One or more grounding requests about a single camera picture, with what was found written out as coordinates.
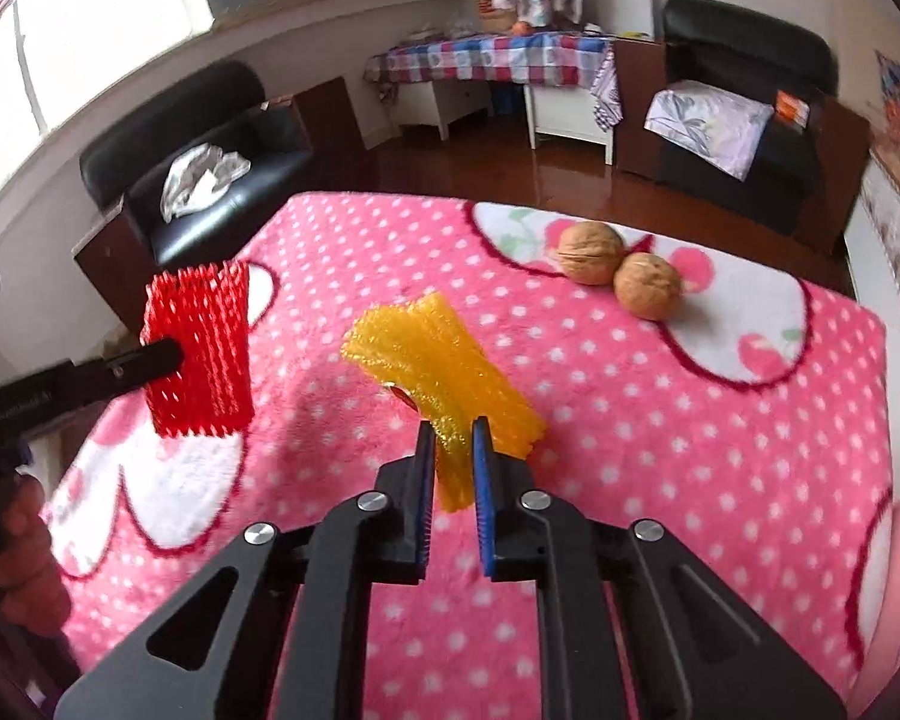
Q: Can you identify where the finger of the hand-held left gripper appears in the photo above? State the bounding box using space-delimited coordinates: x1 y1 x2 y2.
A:
0 336 186 437

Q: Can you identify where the floral cloth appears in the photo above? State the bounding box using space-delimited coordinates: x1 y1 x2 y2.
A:
643 88 776 182

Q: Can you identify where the bed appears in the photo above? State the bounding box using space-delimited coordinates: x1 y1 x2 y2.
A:
842 127 900 482

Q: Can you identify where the white table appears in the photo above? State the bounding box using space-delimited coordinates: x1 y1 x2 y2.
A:
392 79 617 167

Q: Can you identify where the person's left forearm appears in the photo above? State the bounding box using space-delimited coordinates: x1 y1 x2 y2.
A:
0 594 85 720

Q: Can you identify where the white plastic bag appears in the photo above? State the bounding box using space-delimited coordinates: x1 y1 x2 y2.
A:
159 142 253 225

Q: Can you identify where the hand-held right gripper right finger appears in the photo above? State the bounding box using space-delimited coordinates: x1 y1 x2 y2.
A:
471 416 848 720

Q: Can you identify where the person's left hand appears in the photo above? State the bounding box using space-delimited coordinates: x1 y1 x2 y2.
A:
0 471 74 640

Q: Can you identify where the red foam net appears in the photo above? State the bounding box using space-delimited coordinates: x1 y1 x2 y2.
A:
142 258 257 440

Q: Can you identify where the pink polka dot blanket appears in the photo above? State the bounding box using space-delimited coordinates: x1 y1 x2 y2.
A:
40 191 895 720

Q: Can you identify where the window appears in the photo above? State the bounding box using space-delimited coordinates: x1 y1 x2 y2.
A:
0 0 222 158

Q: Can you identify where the yellow foam net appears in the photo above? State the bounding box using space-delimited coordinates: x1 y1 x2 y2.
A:
340 292 549 515

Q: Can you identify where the orange box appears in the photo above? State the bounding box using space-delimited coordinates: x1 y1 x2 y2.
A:
773 89 812 125

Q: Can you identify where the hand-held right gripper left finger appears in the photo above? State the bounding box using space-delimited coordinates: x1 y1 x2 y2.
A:
54 420 437 720

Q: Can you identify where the plaid covered side table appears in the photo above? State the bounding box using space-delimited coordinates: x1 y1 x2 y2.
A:
363 30 620 130

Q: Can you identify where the walnut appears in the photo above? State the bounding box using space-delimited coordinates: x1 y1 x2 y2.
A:
556 221 626 287
613 253 684 322

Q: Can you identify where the black armchair with wooden arms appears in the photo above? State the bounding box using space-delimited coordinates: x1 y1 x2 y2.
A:
613 0 872 242
73 60 370 332

